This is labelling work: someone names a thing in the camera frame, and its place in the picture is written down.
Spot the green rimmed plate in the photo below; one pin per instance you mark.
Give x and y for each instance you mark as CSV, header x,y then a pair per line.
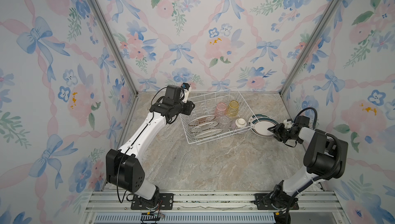
x,y
260,124
270,133

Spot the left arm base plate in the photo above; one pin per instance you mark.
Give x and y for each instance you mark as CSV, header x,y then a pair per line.
x,y
161,201

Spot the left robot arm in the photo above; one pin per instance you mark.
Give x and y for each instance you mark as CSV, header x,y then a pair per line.
x,y
123,166

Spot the white wire dish rack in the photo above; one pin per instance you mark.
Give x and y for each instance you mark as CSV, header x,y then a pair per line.
x,y
205,104

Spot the pink glass cup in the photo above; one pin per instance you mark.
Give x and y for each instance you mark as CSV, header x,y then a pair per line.
x,y
221,109

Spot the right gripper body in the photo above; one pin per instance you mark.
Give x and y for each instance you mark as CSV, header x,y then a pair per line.
x,y
283,134

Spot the yellow glass cup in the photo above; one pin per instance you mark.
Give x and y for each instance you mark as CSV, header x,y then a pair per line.
x,y
233,108

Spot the white ceramic bowl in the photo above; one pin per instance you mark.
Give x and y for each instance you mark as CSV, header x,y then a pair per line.
x,y
239,125

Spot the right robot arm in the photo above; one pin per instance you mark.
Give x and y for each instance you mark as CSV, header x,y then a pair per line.
x,y
325,158

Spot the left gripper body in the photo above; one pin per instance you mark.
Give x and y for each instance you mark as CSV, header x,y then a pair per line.
x,y
184,108

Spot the orange patterned plate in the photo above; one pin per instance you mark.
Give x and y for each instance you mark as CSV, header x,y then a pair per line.
x,y
201,120

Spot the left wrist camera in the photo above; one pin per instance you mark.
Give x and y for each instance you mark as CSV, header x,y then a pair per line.
x,y
185,92

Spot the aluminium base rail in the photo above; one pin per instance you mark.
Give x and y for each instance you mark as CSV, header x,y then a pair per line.
x,y
212,207

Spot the clear glass cup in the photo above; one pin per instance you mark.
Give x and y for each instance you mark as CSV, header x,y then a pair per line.
x,y
224,122

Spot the grey patterned plate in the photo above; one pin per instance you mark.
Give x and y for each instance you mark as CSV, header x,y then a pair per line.
x,y
204,127
208,133

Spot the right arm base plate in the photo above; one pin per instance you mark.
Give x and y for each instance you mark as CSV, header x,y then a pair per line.
x,y
264,201

